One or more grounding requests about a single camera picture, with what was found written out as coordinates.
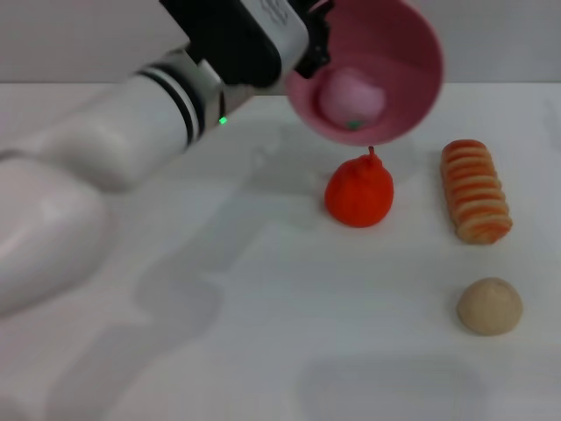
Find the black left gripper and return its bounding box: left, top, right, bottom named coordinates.
left=295, top=2, right=335, bottom=81

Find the pink toy peach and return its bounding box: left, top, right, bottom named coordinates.
left=316, top=65, right=389, bottom=131

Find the pink plastic bowl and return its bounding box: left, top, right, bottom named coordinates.
left=284, top=0, right=446, bottom=148

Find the orange toy pear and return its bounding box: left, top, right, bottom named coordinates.
left=323, top=146, right=394, bottom=228

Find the orange striped bread roll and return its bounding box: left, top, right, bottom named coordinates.
left=440, top=139, right=514, bottom=245

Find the beige round bun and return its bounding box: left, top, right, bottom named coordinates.
left=456, top=276, right=524, bottom=337

